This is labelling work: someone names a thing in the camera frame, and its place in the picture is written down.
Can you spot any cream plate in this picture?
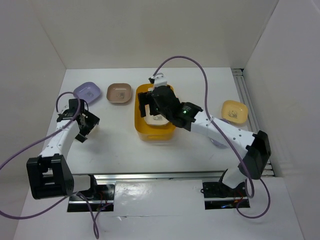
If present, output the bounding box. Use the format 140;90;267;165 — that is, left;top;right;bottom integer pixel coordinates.
144;105;169;127
88;124;99;135

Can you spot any lavender plate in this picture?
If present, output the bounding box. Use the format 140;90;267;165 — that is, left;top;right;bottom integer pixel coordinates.
210;118;231;149
73;81;101;105

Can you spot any brown plate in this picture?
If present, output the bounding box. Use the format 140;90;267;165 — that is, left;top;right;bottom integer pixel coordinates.
106;83;132;104

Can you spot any yellow plate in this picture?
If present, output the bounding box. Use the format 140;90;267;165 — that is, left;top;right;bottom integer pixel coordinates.
221;100;249;125

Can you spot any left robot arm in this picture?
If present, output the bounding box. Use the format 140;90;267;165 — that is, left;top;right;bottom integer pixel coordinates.
26;98;100;200

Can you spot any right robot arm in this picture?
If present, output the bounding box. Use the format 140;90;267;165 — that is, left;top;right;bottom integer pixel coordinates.
137;85;271;196

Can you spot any yellow plastic bin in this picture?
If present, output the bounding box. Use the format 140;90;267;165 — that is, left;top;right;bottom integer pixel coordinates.
134;83;176;142

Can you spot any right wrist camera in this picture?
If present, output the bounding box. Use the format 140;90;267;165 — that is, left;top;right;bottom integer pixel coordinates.
148;73;168;89

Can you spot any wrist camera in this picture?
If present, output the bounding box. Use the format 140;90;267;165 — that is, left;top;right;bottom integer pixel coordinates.
56;108;76;123
148;73;168;89

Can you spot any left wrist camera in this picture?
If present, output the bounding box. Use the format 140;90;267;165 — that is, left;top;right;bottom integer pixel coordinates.
56;108;76;123

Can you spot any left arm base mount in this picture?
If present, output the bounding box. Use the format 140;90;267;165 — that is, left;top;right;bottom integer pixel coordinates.
67;182;116;213

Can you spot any aluminium rail right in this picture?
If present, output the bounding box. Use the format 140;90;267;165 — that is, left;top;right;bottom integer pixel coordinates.
231;68;278;177

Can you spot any aluminium rail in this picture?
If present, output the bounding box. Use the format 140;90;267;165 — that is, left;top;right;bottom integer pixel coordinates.
94;171;223;181
231;68;278;177

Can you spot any aluminium rail front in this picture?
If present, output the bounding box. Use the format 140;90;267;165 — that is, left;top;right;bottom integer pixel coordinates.
94;171;223;181

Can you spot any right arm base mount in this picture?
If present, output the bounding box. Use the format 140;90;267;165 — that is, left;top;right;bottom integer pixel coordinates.
200;182;250;210

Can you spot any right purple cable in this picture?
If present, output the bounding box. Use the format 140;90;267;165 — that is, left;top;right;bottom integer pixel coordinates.
152;55;272;220

